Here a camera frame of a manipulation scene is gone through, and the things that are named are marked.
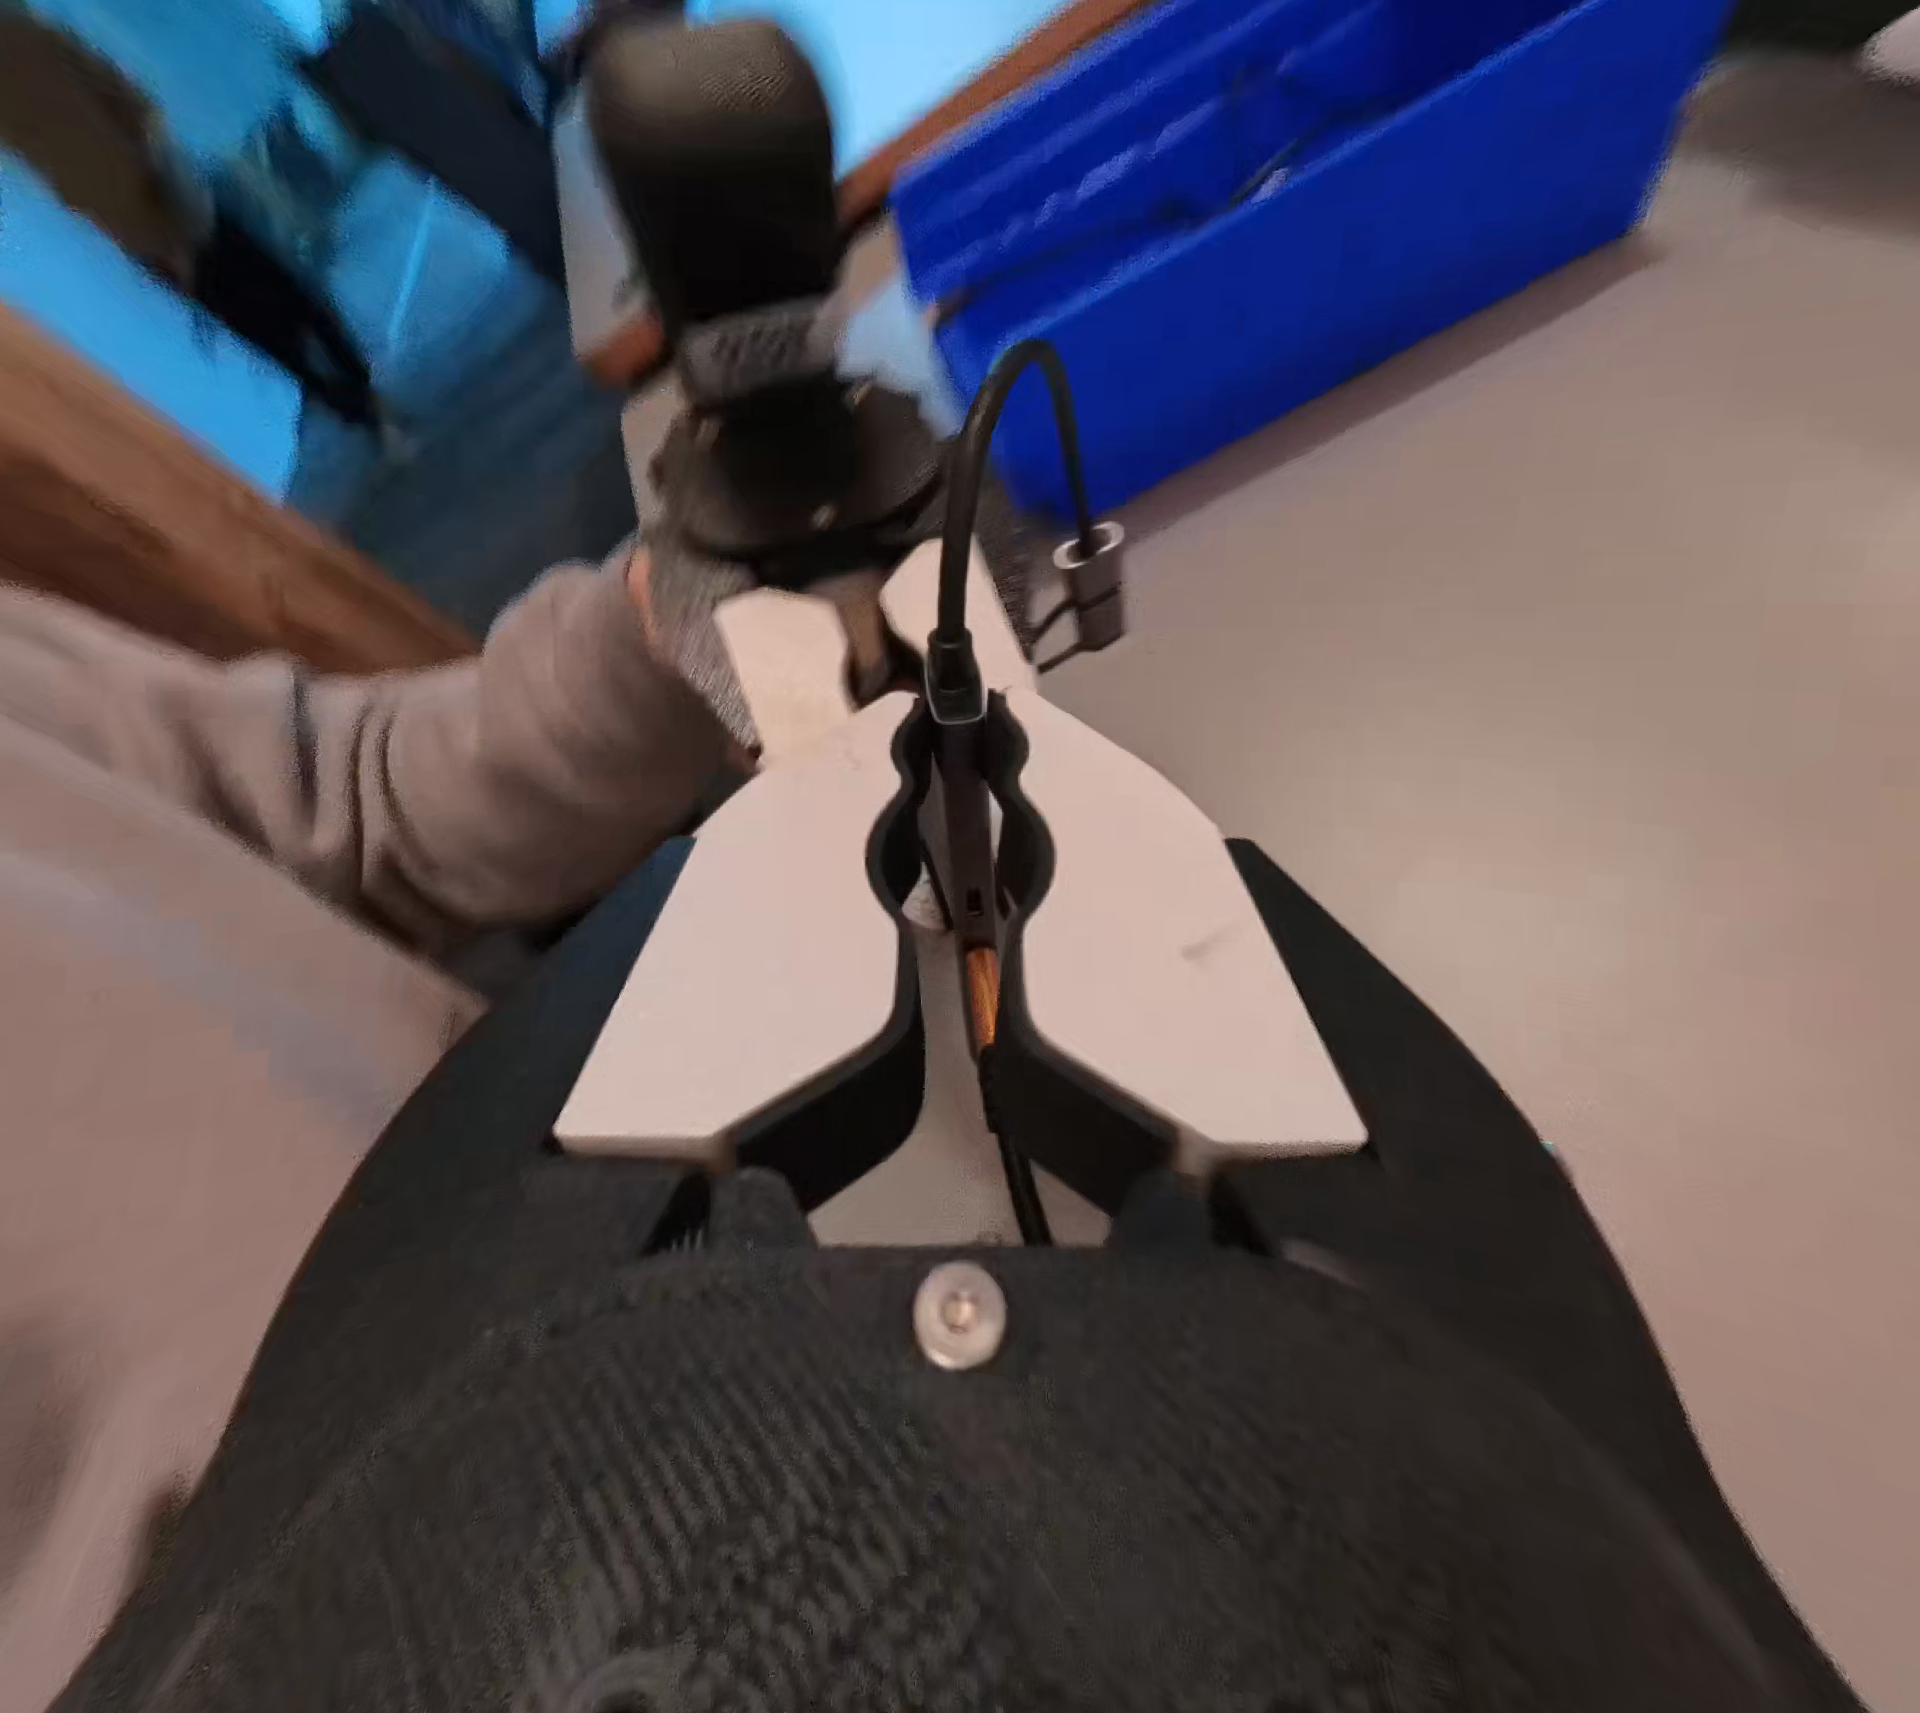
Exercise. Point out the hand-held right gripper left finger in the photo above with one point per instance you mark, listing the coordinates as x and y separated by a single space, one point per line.
751 979

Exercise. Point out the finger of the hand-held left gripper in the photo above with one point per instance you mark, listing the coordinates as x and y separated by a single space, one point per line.
780 679
1003 640

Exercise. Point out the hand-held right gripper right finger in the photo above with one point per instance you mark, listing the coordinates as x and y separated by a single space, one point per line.
1170 993

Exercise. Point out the blue plastic bin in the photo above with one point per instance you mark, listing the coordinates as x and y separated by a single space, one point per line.
1350 319

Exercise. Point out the person's left forearm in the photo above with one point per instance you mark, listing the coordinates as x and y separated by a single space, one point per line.
374 753

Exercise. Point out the grey desk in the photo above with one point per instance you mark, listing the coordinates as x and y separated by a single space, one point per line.
1500 769

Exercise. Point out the person's light grey clothing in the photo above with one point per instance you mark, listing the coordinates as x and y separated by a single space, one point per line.
151 1216

